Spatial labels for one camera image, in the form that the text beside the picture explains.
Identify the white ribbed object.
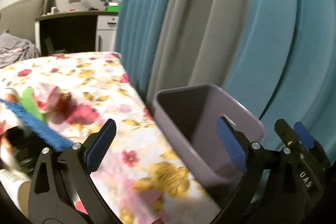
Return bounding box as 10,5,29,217
0,169,30,189

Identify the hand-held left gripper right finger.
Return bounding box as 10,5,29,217
209,117,310,224

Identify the floral bedsheet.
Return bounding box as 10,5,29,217
0,51,221,224

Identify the grey padded headboard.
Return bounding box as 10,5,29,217
0,0,57,33

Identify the dark wooden desk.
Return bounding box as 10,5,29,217
35,10,119,56

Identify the green foam net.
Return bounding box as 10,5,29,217
19,87,46,121

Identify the white drawer cabinet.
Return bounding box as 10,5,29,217
96,15,118,53

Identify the red and white wrapper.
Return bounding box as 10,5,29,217
34,82,63,113

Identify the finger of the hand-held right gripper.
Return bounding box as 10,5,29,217
274,118,298,147
293,121,315,150

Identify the grey striped duvet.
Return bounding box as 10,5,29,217
0,31,40,69

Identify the blue and grey curtain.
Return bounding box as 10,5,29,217
114,0,336,184

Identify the blue foam net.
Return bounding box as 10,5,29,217
0,97,74,151

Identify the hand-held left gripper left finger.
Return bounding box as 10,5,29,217
28,118,124,224

